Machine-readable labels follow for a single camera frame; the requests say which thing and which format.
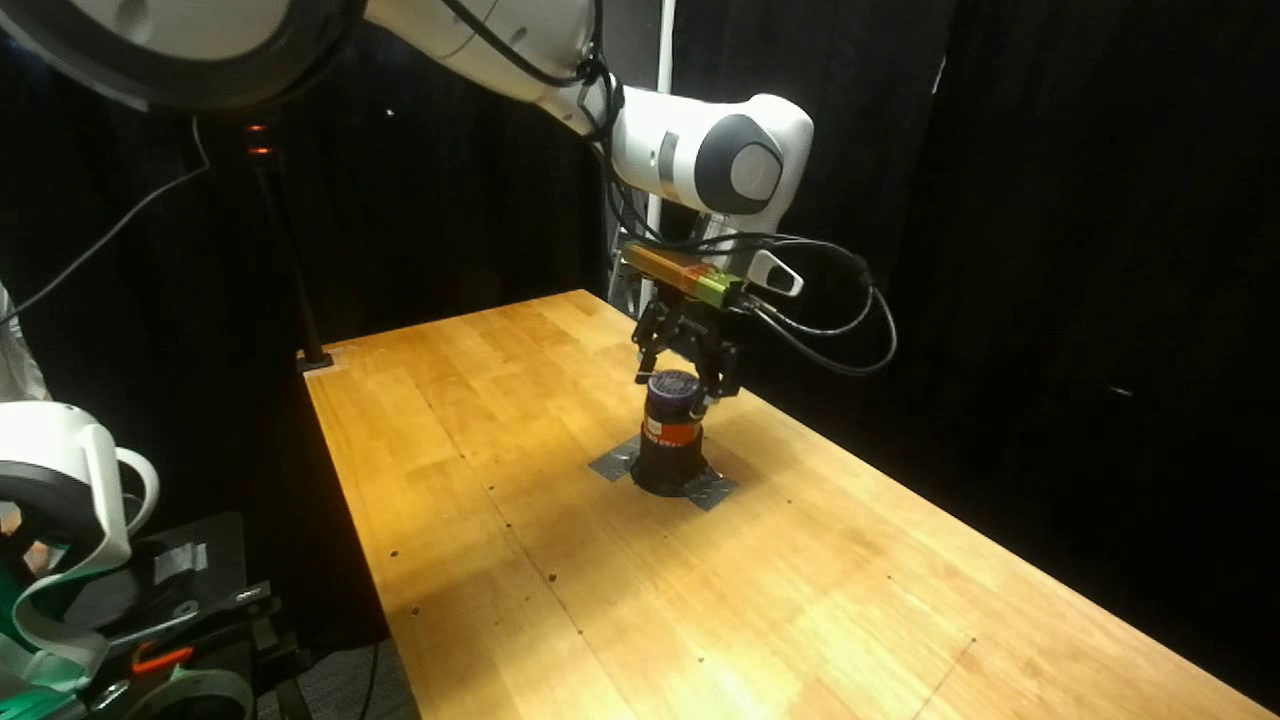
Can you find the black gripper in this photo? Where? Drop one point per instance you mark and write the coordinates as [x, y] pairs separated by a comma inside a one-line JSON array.
[[686, 322]]

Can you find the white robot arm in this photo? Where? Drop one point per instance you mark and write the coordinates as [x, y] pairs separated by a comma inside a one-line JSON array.
[[665, 145]]

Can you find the black cup with orange band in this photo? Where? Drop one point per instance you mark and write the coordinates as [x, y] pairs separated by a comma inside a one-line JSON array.
[[668, 453]]

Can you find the white vertical pole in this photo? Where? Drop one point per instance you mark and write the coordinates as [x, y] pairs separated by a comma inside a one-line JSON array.
[[660, 43]]

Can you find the black tripod stand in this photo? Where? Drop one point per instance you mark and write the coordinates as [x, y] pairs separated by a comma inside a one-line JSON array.
[[284, 255]]

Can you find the black curtain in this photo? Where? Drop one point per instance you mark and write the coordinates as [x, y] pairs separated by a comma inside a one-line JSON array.
[[1095, 265]]

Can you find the round black-rimmed lamp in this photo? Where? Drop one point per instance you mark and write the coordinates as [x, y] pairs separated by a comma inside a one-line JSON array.
[[187, 82]]

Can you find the white rounded machine housing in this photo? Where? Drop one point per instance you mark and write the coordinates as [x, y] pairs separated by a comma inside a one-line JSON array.
[[63, 482]]

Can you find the green plastic part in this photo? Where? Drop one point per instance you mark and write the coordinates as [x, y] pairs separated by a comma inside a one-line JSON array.
[[42, 640]]

